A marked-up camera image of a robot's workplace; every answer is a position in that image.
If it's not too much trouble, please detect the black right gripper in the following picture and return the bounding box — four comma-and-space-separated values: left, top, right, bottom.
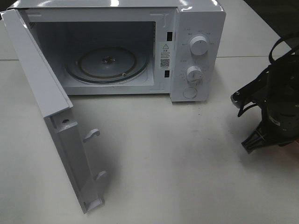
230, 55, 299, 154

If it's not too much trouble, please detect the round door release button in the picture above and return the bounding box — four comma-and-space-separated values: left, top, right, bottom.
183, 87, 197, 99

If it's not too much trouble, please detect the white timer knob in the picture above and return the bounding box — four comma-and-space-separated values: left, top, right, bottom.
186, 66, 203, 83

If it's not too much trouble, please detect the upper white power knob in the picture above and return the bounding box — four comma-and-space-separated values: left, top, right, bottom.
190, 35, 209, 56

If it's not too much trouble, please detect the white microwave oven body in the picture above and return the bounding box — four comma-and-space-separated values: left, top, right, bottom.
7, 0, 226, 102

